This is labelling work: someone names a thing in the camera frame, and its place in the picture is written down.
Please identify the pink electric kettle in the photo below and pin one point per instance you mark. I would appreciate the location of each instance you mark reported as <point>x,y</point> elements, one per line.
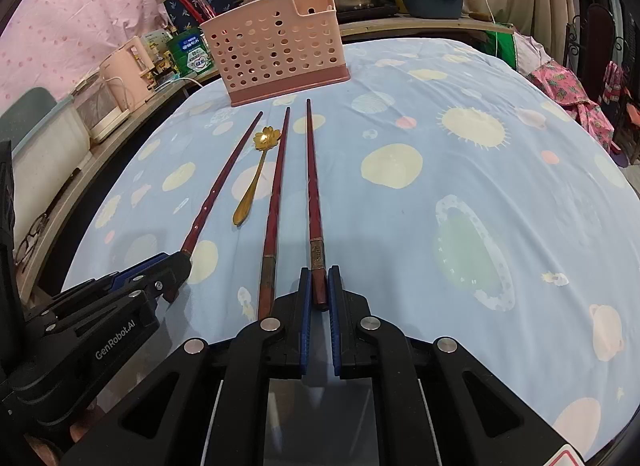
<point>125,70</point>

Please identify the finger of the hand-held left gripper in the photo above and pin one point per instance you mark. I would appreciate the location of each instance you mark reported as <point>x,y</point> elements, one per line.
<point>140,273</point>
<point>160,291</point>

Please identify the dark chair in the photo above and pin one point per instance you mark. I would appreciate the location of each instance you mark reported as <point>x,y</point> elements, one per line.
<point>600,45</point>

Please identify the maroon chopstick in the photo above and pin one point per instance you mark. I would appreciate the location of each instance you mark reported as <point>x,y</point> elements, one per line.
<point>275,206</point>
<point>313,196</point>

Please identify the green cloth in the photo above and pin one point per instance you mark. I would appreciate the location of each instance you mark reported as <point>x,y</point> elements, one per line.
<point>502,48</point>

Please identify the white dish box blue lid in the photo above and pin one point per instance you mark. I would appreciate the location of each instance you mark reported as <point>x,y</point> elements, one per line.
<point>50,160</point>

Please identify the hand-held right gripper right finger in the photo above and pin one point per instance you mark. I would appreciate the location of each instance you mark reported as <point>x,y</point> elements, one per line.
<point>334,316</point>

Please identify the gold flower spoon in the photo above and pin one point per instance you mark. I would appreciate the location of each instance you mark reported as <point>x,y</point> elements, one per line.
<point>267,138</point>

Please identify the green carton box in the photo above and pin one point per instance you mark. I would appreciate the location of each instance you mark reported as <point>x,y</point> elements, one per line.
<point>190,53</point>

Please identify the dark red chopstick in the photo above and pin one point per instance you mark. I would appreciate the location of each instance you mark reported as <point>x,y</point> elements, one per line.
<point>220,185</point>

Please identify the eyeglasses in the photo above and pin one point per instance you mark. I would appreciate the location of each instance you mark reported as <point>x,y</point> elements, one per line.
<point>32,241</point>

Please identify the blue printed tablecloth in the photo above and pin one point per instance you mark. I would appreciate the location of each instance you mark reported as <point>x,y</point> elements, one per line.
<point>450,246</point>

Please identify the blue baking dish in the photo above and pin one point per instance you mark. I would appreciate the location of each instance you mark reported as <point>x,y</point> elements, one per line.
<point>432,4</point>

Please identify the pink dotted cloth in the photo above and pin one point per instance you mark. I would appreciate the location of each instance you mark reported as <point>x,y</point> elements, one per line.
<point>75,10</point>

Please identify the white appliance with clear lid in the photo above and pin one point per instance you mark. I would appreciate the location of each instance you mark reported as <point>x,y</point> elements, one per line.
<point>102,110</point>

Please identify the pink floral cloth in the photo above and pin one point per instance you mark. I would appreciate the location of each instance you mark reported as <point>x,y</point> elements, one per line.
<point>565,90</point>

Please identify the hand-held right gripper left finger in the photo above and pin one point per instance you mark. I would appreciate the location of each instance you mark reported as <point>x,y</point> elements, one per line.
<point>305,316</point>

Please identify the pink perforated utensil basket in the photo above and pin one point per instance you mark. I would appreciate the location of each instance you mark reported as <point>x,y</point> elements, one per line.
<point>270,55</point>

